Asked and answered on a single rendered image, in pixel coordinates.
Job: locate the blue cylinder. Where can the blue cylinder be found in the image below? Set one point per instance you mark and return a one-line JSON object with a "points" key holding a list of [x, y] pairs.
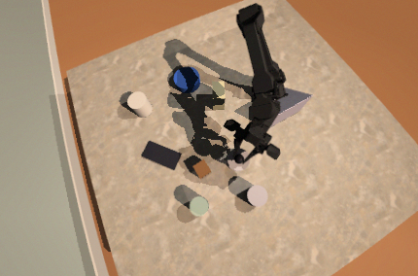
{"points": [[187, 79]]}

